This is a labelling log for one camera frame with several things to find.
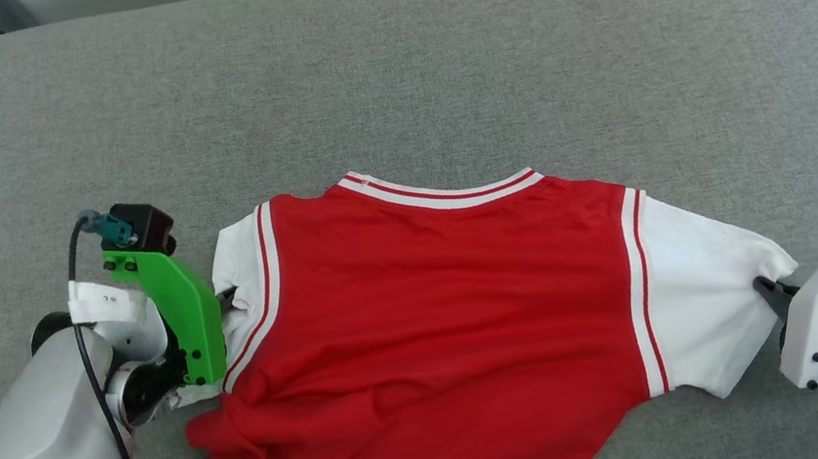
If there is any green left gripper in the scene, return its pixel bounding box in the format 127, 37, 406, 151
102, 236, 250, 397

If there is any red and white jersey shirt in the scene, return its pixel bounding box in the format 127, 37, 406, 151
125, 112, 818, 459

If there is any grey fabric padded platform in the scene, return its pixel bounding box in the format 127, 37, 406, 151
0, 0, 818, 459

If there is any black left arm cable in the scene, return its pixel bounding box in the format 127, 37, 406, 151
59, 211, 140, 459

